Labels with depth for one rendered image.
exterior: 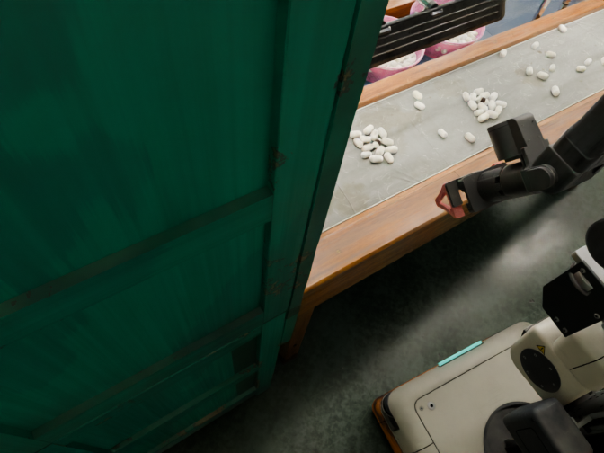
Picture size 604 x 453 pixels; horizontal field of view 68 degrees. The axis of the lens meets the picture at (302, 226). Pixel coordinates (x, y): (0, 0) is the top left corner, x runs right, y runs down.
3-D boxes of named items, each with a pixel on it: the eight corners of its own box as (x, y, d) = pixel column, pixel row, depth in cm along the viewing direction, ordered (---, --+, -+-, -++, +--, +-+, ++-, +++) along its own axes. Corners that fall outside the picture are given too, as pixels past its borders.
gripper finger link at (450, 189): (421, 190, 87) (450, 182, 78) (450, 179, 89) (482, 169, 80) (433, 222, 87) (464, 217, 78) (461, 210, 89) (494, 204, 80)
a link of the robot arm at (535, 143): (555, 188, 62) (597, 169, 64) (527, 110, 62) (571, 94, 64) (493, 199, 73) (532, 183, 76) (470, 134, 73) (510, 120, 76)
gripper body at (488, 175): (455, 180, 80) (483, 172, 73) (498, 163, 83) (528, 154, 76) (467, 214, 80) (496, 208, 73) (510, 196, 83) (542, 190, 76)
